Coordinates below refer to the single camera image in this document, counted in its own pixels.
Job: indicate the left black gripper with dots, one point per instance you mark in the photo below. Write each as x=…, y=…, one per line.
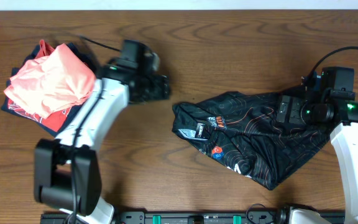
x=163, y=90

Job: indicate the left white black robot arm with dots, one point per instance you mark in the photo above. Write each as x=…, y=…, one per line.
x=66, y=169

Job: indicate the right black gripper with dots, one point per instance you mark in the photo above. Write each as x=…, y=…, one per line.
x=294, y=116

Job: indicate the black orange patterned jersey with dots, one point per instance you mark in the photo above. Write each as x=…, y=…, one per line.
x=241, y=133

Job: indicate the folded salmon pink shirt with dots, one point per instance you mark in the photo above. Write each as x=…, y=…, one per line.
x=54, y=80

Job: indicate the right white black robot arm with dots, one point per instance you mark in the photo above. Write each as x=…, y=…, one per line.
x=328, y=101

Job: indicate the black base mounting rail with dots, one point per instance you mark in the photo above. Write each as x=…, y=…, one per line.
x=185, y=218

